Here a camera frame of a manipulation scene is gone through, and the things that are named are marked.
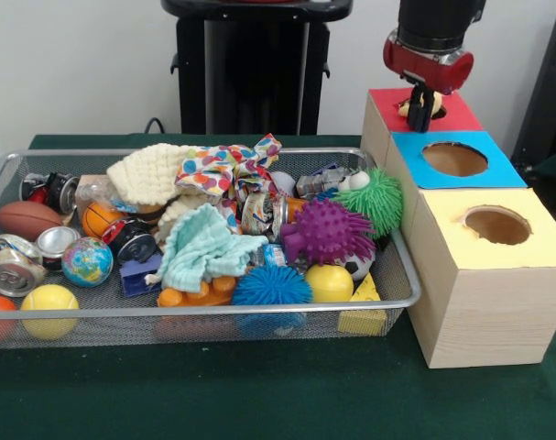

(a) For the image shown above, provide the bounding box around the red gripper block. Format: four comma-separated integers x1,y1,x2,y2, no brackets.
381,27,475,134

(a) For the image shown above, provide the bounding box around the blue spiky ball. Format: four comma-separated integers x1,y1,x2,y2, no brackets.
231,265,313,306

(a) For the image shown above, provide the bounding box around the shallow clear mesh bin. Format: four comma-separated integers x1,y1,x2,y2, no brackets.
0,146,423,352

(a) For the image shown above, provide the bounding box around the crushed silver drink can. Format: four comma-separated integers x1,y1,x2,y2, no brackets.
240,191,290,240

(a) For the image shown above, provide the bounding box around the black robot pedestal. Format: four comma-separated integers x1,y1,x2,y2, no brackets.
160,0,354,137

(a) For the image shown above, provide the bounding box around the black chair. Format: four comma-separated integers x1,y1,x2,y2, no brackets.
509,7,556,173

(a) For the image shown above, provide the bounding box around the yellow ball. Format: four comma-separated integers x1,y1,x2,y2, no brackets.
20,283,81,340

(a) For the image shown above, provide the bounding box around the light blue cloth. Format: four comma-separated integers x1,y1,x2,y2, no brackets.
145,203,269,293

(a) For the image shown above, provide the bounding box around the colourful patterned cloth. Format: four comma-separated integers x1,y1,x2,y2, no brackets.
174,133,283,203

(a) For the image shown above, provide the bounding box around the green spiky ball with eyes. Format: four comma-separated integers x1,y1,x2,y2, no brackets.
334,165,405,239

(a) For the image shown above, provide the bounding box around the purple spiky toy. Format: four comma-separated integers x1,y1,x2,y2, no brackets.
279,199,377,267

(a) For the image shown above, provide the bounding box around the silver toy robot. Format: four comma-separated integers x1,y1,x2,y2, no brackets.
295,167,352,198

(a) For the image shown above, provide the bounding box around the wooden box with three holes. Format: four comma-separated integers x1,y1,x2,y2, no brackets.
359,85,556,369

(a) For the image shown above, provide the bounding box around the pale yellow plush toy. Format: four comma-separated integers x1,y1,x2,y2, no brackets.
398,90,446,121

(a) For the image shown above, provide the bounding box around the cream white cloth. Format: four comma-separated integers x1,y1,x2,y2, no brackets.
105,142,203,239

